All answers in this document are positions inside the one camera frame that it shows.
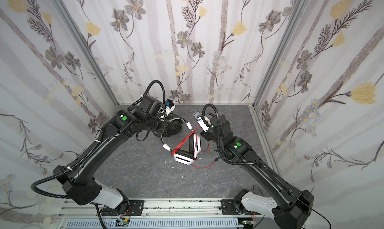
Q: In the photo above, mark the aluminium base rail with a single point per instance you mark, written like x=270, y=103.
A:
x=200, y=213

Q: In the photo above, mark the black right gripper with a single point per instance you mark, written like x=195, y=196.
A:
x=208, y=134

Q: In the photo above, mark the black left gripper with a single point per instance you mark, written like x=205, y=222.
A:
x=162, y=126

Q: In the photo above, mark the white over-ear headphones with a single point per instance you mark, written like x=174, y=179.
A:
x=187, y=151

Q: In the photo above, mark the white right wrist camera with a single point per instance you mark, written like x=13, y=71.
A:
x=203, y=122

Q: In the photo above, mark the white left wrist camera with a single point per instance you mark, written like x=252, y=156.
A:
x=170, y=106

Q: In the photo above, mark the black over-ear headphones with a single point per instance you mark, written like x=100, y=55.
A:
x=174, y=126

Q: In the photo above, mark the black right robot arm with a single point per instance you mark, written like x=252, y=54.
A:
x=288, y=206

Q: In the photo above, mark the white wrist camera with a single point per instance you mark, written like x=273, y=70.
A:
x=203, y=122
x=170, y=106

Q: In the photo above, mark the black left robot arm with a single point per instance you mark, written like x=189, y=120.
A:
x=77, y=178

